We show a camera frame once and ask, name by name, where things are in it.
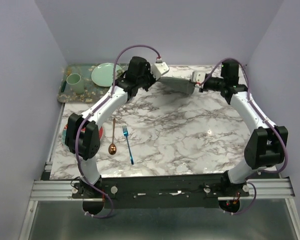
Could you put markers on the green floral tray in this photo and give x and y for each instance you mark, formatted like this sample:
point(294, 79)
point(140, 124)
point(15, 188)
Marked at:
point(92, 92)

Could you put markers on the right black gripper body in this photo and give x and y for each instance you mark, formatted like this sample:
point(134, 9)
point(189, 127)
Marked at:
point(214, 83)

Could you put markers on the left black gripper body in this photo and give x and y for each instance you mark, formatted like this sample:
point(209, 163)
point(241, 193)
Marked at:
point(146, 80)

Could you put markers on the mint green cup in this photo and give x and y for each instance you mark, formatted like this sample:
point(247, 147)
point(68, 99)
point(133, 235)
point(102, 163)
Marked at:
point(76, 83)

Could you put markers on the aluminium frame rail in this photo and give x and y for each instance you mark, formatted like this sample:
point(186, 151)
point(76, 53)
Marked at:
point(262, 188)

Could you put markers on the copper spoon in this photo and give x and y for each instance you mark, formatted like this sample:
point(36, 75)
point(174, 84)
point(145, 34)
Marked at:
point(112, 147)

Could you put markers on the blue metal fork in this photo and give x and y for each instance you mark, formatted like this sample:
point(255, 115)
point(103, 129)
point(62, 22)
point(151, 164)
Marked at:
point(126, 134)

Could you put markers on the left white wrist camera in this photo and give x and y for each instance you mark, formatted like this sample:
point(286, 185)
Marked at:
point(159, 69)

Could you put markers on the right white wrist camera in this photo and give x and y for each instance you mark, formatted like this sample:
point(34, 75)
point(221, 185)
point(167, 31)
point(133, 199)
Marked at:
point(198, 78)

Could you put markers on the mint green plate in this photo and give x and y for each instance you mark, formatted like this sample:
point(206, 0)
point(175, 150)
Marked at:
point(102, 75)

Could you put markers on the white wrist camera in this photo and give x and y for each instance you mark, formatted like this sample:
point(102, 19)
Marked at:
point(198, 78)
point(159, 69)

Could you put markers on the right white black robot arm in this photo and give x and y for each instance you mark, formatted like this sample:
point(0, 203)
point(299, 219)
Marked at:
point(266, 146)

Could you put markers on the dark grey cloth napkin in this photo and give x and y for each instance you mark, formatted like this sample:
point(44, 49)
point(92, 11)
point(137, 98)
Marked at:
point(180, 85)

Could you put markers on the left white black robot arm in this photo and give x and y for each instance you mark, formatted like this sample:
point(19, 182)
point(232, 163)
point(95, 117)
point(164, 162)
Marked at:
point(82, 135)

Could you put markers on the red blue floral plate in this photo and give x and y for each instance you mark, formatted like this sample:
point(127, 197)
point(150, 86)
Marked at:
point(101, 132)

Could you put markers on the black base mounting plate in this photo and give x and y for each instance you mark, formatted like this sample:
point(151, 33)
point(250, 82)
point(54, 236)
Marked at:
point(202, 190)

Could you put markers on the green handled utensil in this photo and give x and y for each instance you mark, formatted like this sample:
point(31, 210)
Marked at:
point(63, 86)

